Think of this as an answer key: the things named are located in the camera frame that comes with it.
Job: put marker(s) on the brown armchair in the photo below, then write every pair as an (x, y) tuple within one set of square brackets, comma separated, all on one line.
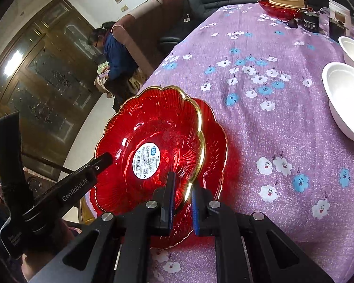
[(147, 29)]

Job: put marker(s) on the black battery pack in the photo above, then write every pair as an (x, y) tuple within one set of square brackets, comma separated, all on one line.
[(310, 21)]

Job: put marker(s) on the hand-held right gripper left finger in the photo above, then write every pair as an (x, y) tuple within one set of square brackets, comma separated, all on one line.
[(172, 188)]

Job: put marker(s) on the red glass plate gold rim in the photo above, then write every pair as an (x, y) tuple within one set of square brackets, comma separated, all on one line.
[(153, 123), (216, 141)]

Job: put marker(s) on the black plug adapter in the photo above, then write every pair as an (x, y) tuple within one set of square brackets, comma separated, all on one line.
[(293, 23)]

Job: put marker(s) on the wooden glass-panel door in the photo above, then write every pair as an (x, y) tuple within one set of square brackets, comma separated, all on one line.
[(47, 73)]

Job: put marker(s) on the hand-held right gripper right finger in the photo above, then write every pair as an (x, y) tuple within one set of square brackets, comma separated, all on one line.
[(196, 212)]

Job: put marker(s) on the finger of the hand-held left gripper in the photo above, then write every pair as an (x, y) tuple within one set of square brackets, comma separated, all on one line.
[(100, 163)]

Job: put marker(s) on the purple floral tablecloth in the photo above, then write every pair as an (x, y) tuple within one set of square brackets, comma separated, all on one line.
[(283, 123)]

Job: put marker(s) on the wall outlet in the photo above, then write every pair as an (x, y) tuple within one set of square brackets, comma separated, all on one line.
[(124, 8)]

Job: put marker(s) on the dark jar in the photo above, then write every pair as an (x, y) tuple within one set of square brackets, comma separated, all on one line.
[(337, 29)]

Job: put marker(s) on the white plastic bucket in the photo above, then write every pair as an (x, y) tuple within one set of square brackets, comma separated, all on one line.
[(340, 6)]

